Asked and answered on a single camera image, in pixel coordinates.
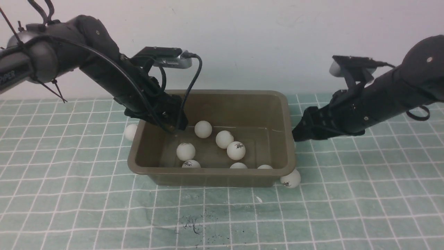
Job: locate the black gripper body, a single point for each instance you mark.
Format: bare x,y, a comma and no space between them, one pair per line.
388,96
139,93

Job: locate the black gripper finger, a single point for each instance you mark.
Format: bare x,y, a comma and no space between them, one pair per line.
304,130

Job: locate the white ping-pong ball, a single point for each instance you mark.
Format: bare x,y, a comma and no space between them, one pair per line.
238,165
265,167
191,164
185,151
129,132
203,129
223,139
291,180
236,150

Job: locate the olive green plastic bin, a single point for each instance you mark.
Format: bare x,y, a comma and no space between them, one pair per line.
258,119

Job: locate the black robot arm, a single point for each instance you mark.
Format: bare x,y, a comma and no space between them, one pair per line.
41,53
422,67

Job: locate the green checkered table mat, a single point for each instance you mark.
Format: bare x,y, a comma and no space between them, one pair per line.
65,185

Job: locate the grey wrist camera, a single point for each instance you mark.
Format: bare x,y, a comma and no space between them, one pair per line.
161,57
355,69

